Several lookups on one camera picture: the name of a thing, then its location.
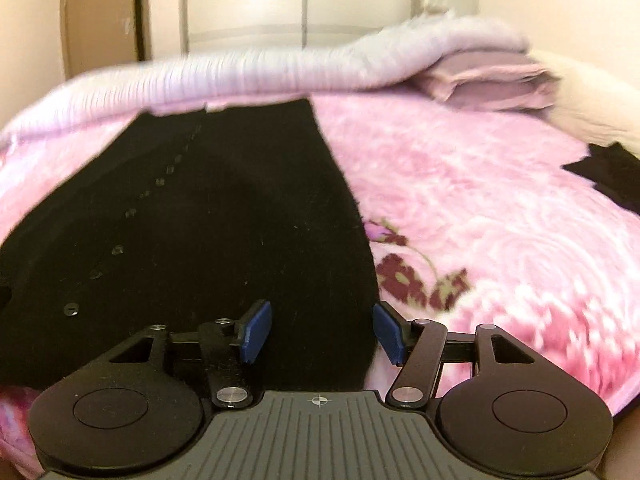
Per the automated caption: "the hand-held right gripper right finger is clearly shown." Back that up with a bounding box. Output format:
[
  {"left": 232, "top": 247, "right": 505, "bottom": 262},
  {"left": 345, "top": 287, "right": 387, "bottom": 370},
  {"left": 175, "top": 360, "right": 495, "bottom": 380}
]
[{"left": 373, "top": 301, "right": 538, "bottom": 407}]

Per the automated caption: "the purple pillow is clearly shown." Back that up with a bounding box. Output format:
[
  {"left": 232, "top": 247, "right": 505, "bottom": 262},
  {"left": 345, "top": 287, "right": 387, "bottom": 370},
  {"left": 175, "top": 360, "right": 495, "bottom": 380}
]
[{"left": 414, "top": 52, "right": 562, "bottom": 112}]

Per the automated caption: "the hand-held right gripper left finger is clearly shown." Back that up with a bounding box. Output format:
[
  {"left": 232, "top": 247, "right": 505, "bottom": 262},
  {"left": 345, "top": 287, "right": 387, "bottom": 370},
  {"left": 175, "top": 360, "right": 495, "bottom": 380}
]
[{"left": 107, "top": 300, "right": 273, "bottom": 408}]

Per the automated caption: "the pink floral blanket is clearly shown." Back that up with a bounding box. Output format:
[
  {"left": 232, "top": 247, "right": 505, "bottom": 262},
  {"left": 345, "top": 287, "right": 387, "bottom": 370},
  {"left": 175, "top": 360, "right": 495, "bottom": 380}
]
[{"left": 0, "top": 92, "right": 640, "bottom": 480}]

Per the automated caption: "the lavender striped quilt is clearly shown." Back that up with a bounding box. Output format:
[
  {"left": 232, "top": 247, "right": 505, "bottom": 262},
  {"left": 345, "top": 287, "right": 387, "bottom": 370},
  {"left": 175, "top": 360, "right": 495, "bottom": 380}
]
[{"left": 0, "top": 15, "right": 532, "bottom": 148}]

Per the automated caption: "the white wardrobe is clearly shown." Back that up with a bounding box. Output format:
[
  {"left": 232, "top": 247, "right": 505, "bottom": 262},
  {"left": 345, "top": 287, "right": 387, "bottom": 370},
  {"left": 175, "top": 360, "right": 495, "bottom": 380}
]
[{"left": 142, "top": 0, "right": 428, "bottom": 58}]

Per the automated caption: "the brown wooden door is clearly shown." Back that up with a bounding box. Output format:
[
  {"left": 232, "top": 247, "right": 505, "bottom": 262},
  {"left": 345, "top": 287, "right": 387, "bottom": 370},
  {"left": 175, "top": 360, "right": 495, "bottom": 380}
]
[{"left": 59, "top": 0, "right": 147, "bottom": 81}]

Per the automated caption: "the long white pillow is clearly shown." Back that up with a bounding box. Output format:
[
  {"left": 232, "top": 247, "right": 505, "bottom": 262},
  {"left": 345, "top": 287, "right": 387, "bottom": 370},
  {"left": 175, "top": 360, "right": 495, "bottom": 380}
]
[{"left": 525, "top": 50, "right": 640, "bottom": 157}]

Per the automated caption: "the black garment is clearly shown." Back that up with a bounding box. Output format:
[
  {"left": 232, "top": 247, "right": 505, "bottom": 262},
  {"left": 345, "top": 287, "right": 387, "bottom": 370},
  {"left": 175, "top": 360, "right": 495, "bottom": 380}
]
[{"left": 561, "top": 141, "right": 640, "bottom": 207}]

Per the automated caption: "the black buttoned cardigan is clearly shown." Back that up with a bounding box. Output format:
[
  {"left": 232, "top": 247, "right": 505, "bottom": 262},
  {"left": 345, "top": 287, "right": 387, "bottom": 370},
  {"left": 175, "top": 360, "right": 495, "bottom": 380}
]
[{"left": 0, "top": 97, "right": 381, "bottom": 396}]

